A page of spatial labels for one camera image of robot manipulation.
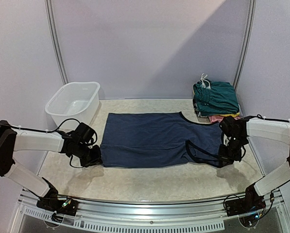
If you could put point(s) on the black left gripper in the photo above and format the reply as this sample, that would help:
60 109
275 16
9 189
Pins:
96 159

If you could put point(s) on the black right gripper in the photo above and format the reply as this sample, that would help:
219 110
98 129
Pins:
225 158

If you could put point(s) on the navy blue garment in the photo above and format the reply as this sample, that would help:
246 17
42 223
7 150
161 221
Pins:
155 140

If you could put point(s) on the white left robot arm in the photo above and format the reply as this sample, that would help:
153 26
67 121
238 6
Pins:
80 143

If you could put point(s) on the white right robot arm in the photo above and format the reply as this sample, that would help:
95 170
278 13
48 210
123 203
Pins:
271 141

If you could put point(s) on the white plastic laundry basket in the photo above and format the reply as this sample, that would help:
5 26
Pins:
74 103

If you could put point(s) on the pink folded garment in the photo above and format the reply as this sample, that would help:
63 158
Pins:
219 118

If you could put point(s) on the yellow folded shorts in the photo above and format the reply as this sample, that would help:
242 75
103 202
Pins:
233 114

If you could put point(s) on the black white patterned garment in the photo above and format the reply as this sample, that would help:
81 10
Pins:
196 110

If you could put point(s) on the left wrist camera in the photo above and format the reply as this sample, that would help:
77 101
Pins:
86 134

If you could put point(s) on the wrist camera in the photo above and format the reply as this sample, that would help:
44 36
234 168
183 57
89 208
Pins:
86 134
229 126

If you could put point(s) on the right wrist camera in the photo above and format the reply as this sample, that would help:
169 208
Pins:
229 126

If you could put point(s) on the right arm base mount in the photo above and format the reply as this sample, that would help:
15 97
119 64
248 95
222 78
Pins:
252 206

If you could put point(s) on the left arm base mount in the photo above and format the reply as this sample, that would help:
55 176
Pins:
58 207

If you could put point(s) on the aluminium front rail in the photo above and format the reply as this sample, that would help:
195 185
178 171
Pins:
194 216

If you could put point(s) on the right aluminium frame post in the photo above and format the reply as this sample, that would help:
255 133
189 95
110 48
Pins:
245 42

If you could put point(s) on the aluminium frame post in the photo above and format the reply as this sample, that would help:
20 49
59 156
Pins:
55 41
245 42

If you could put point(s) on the left aluminium frame post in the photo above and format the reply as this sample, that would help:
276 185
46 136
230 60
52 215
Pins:
55 41

